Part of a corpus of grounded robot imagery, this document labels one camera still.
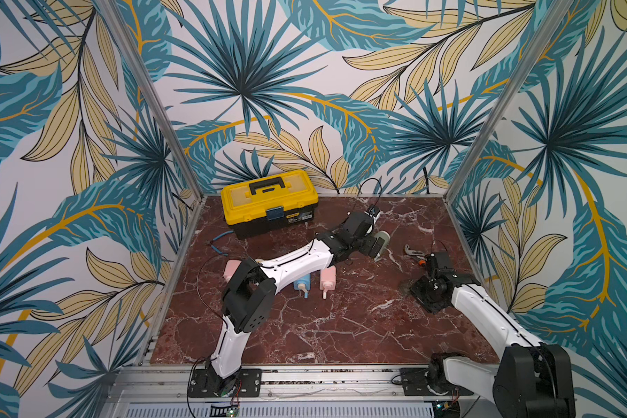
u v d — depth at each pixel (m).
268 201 0.96
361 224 0.65
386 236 0.97
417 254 1.03
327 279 0.86
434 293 0.63
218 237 1.05
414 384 0.73
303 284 0.86
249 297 0.49
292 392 0.73
